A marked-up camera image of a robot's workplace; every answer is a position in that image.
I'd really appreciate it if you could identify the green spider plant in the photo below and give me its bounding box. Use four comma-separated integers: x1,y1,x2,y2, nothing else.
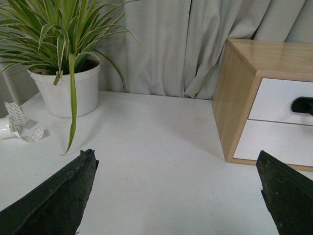
0,0,129,141

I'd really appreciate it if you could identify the white object at left edge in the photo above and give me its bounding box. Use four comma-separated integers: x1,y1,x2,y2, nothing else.
0,117,11,136

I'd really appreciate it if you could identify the grey curtain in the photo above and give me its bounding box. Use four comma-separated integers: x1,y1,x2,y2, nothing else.
98,0,313,99

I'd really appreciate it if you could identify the white drawer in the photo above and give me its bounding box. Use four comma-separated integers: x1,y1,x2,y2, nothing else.
248,78,313,125
234,120,313,166

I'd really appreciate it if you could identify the white adhesive tape strip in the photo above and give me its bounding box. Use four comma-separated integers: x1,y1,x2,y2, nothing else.
0,102,44,143

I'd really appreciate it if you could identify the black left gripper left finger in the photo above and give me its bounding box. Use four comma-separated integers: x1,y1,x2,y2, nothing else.
0,149,99,235

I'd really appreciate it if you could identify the white upper drawer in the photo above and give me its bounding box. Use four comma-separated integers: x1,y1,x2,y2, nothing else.
248,78,313,125

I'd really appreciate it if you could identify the wooden drawer cabinet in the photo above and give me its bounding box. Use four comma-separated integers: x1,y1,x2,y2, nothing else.
212,38,313,171

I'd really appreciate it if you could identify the white lower drawer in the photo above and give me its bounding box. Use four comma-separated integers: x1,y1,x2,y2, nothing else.
234,120,313,166

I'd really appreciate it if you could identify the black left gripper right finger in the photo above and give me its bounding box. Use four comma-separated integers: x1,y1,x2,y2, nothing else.
256,150,313,235

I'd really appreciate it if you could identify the white plant pot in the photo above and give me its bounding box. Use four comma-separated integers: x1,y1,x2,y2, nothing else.
26,60,101,118

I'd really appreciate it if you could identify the black drawer handle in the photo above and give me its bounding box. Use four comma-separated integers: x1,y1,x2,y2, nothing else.
291,96,313,115

